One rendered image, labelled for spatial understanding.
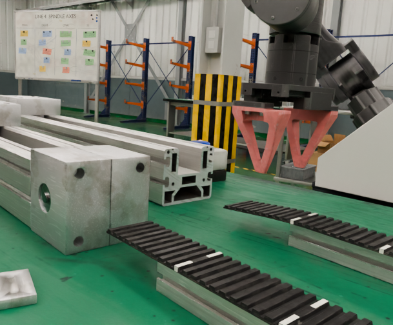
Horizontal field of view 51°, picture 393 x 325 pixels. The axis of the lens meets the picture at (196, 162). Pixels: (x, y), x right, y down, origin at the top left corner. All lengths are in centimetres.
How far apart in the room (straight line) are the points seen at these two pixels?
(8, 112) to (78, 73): 549
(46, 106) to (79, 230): 71
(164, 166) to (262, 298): 34
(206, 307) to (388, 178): 53
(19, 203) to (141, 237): 20
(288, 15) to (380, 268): 26
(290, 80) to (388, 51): 790
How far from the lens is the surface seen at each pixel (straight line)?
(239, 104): 47
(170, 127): 710
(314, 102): 48
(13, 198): 56
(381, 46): 838
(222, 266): 34
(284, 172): 359
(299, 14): 41
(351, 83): 91
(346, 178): 82
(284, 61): 48
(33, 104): 111
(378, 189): 80
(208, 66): 405
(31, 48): 685
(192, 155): 66
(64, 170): 42
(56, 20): 660
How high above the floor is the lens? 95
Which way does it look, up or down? 10 degrees down
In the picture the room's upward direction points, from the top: 4 degrees clockwise
